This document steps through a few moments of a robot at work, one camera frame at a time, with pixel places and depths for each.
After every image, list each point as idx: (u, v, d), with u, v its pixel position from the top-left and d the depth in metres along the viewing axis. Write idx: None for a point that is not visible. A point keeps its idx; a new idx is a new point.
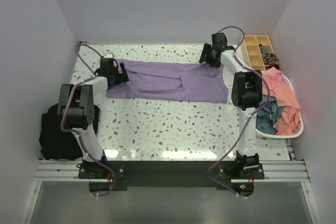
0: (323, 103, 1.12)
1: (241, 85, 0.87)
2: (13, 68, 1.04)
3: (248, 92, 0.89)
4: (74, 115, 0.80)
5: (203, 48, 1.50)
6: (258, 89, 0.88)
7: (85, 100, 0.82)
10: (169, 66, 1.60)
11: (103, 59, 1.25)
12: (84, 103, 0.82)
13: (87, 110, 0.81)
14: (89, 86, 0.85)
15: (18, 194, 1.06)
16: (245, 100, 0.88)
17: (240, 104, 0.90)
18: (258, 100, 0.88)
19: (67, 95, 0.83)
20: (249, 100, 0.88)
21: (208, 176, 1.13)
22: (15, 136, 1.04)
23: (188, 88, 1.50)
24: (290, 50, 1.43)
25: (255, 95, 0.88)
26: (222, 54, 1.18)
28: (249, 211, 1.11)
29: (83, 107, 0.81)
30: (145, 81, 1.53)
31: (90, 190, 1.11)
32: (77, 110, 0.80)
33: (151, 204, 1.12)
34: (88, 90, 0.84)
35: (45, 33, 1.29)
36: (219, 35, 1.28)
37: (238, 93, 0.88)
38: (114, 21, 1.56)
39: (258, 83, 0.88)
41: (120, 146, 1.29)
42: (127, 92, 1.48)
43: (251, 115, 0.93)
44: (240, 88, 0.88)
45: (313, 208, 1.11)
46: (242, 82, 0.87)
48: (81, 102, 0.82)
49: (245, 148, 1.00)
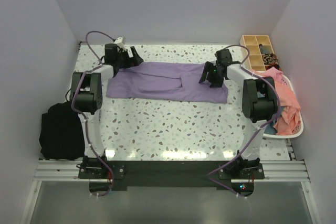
0: (323, 102, 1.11)
1: (251, 92, 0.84)
2: (14, 68, 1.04)
3: (261, 102, 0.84)
4: (84, 100, 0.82)
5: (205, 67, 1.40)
6: (271, 97, 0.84)
7: (95, 87, 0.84)
10: (169, 66, 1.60)
11: (106, 48, 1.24)
12: (94, 89, 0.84)
13: (96, 96, 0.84)
14: (97, 74, 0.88)
15: (18, 194, 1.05)
16: (258, 110, 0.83)
17: (252, 115, 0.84)
18: (271, 111, 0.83)
19: (79, 81, 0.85)
20: (262, 109, 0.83)
21: (207, 177, 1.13)
22: (15, 137, 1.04)
23: (188, 89, 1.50)
24: (290, 50, 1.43)
25: (270, 104, 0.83)
26: (229, 67, 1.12)
28: (249, 211, 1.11)
29: (93, 93, 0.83)
30: (146, 81, 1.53)
31: (90, 189, 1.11)
32: (87, 95, 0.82)
33: (151, 204, 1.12)
34: (97, 77, 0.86)
35: (45, 33, 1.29)
36: (223, 52, 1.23)
37: (250, 102, 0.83)
38: (114, 21, 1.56)
39: (270, 91, 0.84)
41: (120, 146, 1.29)
42: (127, 92, 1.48)
43: (261, 127, 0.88)
44: (252, 97, 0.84)
45: (313, 208, 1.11)
46: (253, 89, 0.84)
48: (91, 88, 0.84)
49: (248, 153, 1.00)
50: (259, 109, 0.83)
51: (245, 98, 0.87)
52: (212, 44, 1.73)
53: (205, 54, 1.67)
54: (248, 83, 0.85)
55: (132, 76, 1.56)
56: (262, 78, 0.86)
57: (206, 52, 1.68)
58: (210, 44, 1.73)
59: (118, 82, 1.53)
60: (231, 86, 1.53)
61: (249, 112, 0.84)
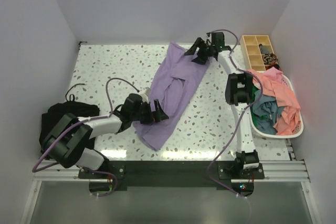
0: (323, 103, 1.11)
1: (233, 85, 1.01)
2: (13, 67, 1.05)
3: (240, 92, 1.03)
4: (57, 152, 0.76)
5: (196, 42, 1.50)
6: (248, 88, 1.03)
7: (74, 143, 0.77)
10: (158, 76, 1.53)
11: (128, 99, 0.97)
12: (72, 145, 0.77)
13: (70, 152, 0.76)
14: (87, 128, 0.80)
15: (18, 194, 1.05)
16: (237, 99, 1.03)
17: (232, 102, 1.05)
18: (248, 98, 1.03)
19: (64, 127, 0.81)
20: (241, 99, 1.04)
21: (208, 176, 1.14)
22: (14, 136, 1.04)
23: (189, 76, 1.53)
24: (290, 50, 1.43)
25: (246, 94, 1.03)
26: (219, 54, 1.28)
28: (249, 211, 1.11)
29: (68, 148, 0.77)
30: (166, 106, 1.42)
31: (90, 189, 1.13)
32: (62, 148, 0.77)
33: (151, 204, 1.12)
34: (83, 133, 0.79)
35: (44, 32, 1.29)
36: (218, 34, 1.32)
37: (231, 93, 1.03)
38: (113, 21, 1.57)
39: (249, 83, 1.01)
41: (120, 146, 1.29)
42: (158, 124, 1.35)
43: (243, 110, 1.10)
44: (232, 89, 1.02)
45: (313, 208, 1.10)
46: (234, 83, 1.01)
48: (70, 142, 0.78)
49: (243, 145, 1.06)
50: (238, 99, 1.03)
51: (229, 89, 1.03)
52: None
53: None
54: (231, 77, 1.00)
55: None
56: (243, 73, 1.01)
57: None
58: None
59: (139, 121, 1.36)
60: None
61: (229, 99, 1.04)
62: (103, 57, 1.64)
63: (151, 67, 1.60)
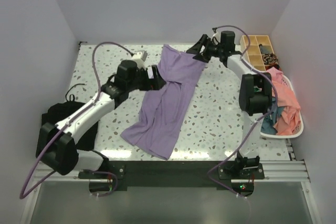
0: (323, 103, 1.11)
1: (249, 86, 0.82)
2: (14, 68, 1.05)
3: (256, 96, 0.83)
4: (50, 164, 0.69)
5: (202, 38, 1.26)
6: (267, 93, 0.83)
7: (61, 156, 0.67)
10: (154, 82, 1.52)
11: (120, 66, 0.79)
12: (60, 159, 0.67)
13: (61, 162, 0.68)
14: (69, 138, 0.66)
15: (18, 194, 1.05)
16: (253, 104, 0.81)
17: (248, 109, 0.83)
18: (266, 105, 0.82)
19: (46, 139, 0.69)
20: (258, 105, 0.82)
21: (208, 176, 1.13)
22: (14, 136, 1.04)
23: (185, 78, 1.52)
24: (290, 51, 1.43)
25: (265, 98, 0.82)
26: (229, 58, 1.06)
28: (249, 211, 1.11)
29: (59, 161, 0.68)
30: (164, 110, 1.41)
31: (90, 189, 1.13)
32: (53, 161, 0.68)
33: (151, 204, 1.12)
34: (64, 145, 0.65)
35: (45, 33, 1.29)
36: (228, 35, 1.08)
37: (246, 96, 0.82)
38: (113, 21, 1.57)
39: (268, 86, 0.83)
41: (120, 146, 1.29)
42: (160, 127, 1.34)
43: (257, 121, 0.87)
44: (249, 91, 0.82)
45: (313, 208, 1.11)
46: (250, 83, 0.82)
48: (57, 156, 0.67)
49: (247, 150, 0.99)
50: (254, 104, 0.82)
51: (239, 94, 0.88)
52: None
53: None
54: (247, 77, 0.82)
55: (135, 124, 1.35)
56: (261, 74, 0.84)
57: None
58: None
59: (130, 135, 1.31)
60: (231, 86, 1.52)
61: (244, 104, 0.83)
62: (103, 57, 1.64)
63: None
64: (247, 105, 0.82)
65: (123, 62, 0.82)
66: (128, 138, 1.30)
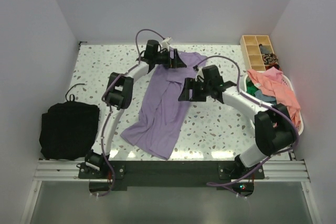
0: (323, 102, 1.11)
1: (266, 128, 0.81)
2: (13, 67, 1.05)
3: (278, 135, 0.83)
4: (116, 99, 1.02)
5: (186, 84, 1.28)
6: (287, 127, 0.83)
7: (126, 91, 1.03)
10: (154, 82, 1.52)
11: (148, 44, 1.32)
12: (125, 93, 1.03)
13: (126, 98, 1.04)
14: (130, 79, 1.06)
15: (18, 194, 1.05)
16: (277, 145, 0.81)
17: (273, 150, 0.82)
18: (290, 140, 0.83)
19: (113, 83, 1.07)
20: (282, 144, 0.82)
21: (207, 184, 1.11)
22: (14, 136, 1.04)
23: (185, 78, 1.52)
24: (290, 51, 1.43)
25: (287, 134, 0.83)
26: (225, 93, 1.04)
28: (249, 211, 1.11)
29: (123, 95, 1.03)
30: (164, 110, 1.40)
31: (90, 189, 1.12)
32: (118, 96, 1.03)
33: (151, 204, 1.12)
34: (129, 82, 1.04)
35: (45, 33, 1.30)
36: (211, 70, 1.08)
37: (269, 139, 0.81)
38: (113, 21, 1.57)
39: (285, 121, 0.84)
41: (120, 146, 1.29)
42: (160, 128, 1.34)
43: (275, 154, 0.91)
44: (269, 133, 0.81)
45: (313, 208, 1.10)
46: (268, 124, 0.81)
48: (123, 91, 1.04)
49: (252, 163, 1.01)
50: (278, 143, 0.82)
51: (258, 137, 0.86)
52: (211, 43, 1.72)
53: (205, 54, 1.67)
54: (261, 118, 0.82)
55: (135, 124, 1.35)
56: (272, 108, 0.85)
57: (206, 52, 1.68)
58: (209, 44, 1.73)
59: (130, 135, 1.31)
60: None
61: (268, 147, 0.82)
62: (103, 57, 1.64)
63: None
64: (272, 148, 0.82)
65: (149, 41, 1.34)
66: (128, 138, 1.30)
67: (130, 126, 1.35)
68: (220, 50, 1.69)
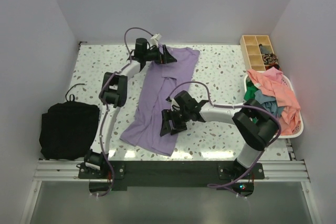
0: (323, 102, 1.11)
1: (248, 126, 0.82)
2: (13, 67, 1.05)
3: (262, 127, 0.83)
4: (112, 97, 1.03)
5: (164, 117, 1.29)
6: (266, 116, 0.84)
7: (121, 88, 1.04)
10: (149, 78, 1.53)
11: (137, 43, 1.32)
12: (120, 91, 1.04)
13: (122, 96, 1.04)
14: (124, 77, 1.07)
15: (18, 194, 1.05)
16: (265, 136, 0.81)
17: (264, 144, 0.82)
18: (273, 127, 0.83)
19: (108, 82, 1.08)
20: (268, 134, 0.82)
21: (208, 185, 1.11)
22: (14, 136, 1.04)
23: (179, 74, 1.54)
24: (290, 51, 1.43)
25: (269, 123, 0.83)
26: (201, 110, 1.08)
28: (249, 211, 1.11)
29: (118, 94, 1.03)
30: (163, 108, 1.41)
31: (90, 189, 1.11)
32: (114, 95, 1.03)
33: (151, 204, 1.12)
34: (123, 82, 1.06)
35: (45, 33, 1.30)
36: (182, 95, 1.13)
37: (255, 135, 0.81)
38: (113, 21, 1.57)
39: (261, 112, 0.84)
41: (120, 146, 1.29)
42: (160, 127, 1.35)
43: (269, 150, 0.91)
44: (253, 129, 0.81)
45: (313, 208, 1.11)
46: (246, 122, 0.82)
48: (118, 89, 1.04)
49: (250, 162, 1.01)
50: (265, 136, 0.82)
51: (246, 137, 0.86)
52: (211, 44, 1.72)
53: (205, 54, 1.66)
54: (239, 118, 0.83)
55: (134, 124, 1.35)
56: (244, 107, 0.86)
57: (206, 52, 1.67)
58: (210, 44, 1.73)
59: (130, 136, 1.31)
60: (231, 86, 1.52)
61: (258, 143, 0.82)
62: (103, 57, 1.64)
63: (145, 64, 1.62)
64: (261, 142, 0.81)
65: (137, 40, 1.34)
66: (128, 139, 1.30)
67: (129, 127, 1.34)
68: (220, 50, 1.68)
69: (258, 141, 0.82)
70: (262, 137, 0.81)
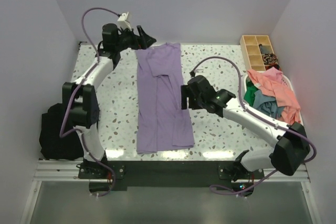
0: (323, 103, 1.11)
1: (289, 155, 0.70)
2: (13, 67, 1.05)
3: (297, 156, 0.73)
4: (78, 115, 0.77)
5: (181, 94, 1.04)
6: (304, 145, 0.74)
7: (87, 102, 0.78)
10: (140, 78, 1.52)
11: (104, 33, 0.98)
12: (87, 105, 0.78)
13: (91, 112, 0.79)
14: (89, 87, 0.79)
15: (18, 194, 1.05)
16: (297, 166, 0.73)
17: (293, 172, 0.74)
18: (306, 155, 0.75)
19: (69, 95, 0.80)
20: (300, 161, 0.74)
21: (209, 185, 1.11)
22: (14, 136, 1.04)
23: (170, 71, 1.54)
24: (290, 51, 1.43)
25: (304, 151, 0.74)
26: (226, 109, 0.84)
28: (249, 211, 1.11)
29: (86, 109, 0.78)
30: (161, 108, 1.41)
31: (90, 190, 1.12)
32: (81, 110, 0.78)
33: (151, 204, 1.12)
34: (88, 92, 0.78)
35: (44, 33, 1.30)
36: (200, 82, 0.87)
37: (291, 164, 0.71)
38: (114, 21, 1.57)
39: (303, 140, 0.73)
41: (120, 146, 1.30)
42: (160, 128, 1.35)
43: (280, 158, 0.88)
44: (291, 159, 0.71)
45: (313, 208, 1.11)
46: (289, 150, 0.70)
48: (84, 104, 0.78)
49: (253, 167, 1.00)
50: (296, 163, 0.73)
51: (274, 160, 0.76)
52: (211, 44, 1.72)
53: (206, 54, 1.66)
54: (282, 145, 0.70)
55: (144, 129, 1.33)
56: (292, 132, 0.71)
57: (206, 52, 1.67)
58: (210, 44, 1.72)
59: (147, 145, 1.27)
60: (231, 86, 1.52)
61: (287, 170, 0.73)
62: None
63: (130, 64, 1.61)
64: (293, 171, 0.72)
65: (105, 28, 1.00)
66: (146, 149, 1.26)
67: (142, 135, 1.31)
68: (220, 50, 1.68)
69: (289, 168, 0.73)
70: (294, 165, 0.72)
